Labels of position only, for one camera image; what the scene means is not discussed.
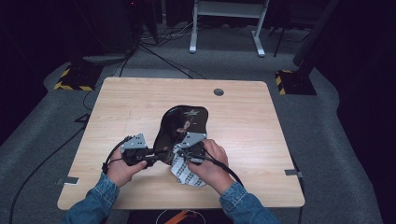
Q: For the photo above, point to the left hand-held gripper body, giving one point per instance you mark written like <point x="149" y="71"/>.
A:
<point x="135" y="143"/>

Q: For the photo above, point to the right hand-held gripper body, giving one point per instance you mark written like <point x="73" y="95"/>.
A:
<point x="194" y="138"/>

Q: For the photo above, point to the white striped cloth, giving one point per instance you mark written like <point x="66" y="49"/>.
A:
<point x="184" y="172"/>

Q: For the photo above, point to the black printed bag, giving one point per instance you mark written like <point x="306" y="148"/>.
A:
<point x="182" y="118"/>

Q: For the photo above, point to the person's left hand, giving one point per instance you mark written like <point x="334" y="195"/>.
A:
<point x="123" y="172"/>

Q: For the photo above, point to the person's right hand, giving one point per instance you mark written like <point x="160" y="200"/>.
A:
<point x="214" y="171"/>

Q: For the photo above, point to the black yellow striped stand base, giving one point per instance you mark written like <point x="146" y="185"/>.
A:
<point x="79" y="77"/>
<point x="295" y="82"/>

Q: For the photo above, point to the grey flat stand plate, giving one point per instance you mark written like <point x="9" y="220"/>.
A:
<point x="104" y="59"/>

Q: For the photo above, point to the grey tape strip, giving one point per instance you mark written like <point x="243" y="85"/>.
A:
<point x="292" y="172"/>

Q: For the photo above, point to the thin black tripod leg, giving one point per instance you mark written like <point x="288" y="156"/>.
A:
<point x="280" y="40"/>

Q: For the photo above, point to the dark slanted pole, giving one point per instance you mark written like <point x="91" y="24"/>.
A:
<point x="314" y="34"/>

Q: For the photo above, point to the white desk frame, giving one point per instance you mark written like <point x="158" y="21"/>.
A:
<point x="229" y="9"/>

